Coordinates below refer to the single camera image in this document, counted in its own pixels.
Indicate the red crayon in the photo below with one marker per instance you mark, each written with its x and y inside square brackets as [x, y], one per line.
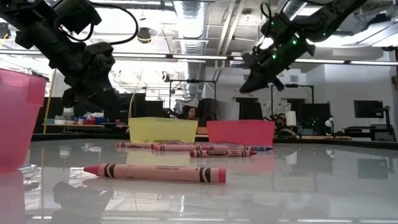
[133, 145]
[174, 147]
[217, 153]
[224, 147]

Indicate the black desk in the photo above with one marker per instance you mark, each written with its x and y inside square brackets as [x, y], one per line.
[357, 128]

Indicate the black computer monitor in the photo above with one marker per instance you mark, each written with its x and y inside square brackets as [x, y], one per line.
[368, 109]

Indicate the black partition panel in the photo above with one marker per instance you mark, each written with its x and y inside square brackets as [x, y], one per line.
[149, 109]
[53, 112]

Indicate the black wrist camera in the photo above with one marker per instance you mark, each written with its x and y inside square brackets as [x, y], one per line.
[250, 60]
[71, 98]

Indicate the small blue box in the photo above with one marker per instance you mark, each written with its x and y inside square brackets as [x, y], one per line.
[99, 120]

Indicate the red plastic bin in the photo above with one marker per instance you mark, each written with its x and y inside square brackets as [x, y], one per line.
[241, 132]

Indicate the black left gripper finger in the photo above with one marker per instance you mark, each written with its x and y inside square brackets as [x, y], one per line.
[107, 95]
[98, 105]

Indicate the blue crayon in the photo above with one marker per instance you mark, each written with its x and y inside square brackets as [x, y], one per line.
[264, 148]

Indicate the wooden workbench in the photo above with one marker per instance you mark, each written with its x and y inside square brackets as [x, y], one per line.
[71, 125]

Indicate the pink crayon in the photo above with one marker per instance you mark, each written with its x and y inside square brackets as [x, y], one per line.
[155, 173]

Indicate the silver ventilation duct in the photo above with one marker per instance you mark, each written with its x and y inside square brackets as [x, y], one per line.
[190, 31]

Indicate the black ceiling dome camera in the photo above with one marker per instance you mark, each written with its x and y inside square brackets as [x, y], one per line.
[144, 35]

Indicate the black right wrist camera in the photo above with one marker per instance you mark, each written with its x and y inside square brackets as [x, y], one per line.
[250, 60]

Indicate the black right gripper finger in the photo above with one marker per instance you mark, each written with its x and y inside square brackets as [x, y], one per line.
[258, 82]

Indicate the black metal frame rig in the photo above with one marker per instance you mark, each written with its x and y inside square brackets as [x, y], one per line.
[298, 85]
[192, 81]

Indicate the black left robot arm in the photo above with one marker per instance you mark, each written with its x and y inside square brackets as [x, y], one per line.
[34, 31]

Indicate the white paper towel roll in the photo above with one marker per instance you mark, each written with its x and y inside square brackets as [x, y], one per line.
[291, 118]

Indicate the white desk lamp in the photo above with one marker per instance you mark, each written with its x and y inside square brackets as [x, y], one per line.
[328, 122]

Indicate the long ceiling light strip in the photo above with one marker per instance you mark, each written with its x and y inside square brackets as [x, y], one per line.
[326, 61]

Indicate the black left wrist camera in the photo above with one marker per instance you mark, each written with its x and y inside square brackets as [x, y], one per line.
[71, 98]

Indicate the clear plastic jar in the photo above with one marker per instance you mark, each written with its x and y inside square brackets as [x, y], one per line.
[68, 114]

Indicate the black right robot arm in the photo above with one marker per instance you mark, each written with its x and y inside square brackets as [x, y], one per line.
[335, 15]

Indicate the small red box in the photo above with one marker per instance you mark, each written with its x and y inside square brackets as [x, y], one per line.
[89, 122]

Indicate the black monitor stand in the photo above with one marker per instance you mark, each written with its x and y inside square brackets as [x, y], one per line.
[387, 116]

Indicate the yellow plastic bin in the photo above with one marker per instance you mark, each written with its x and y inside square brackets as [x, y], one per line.
[161, 130]

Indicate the black aluminium table frame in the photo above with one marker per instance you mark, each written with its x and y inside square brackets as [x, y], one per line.
[77, 137]

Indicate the pink plastic bin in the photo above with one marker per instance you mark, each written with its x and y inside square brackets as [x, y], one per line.
[18, 118]

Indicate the person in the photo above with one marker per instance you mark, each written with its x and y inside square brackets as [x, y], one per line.
[191, 112]

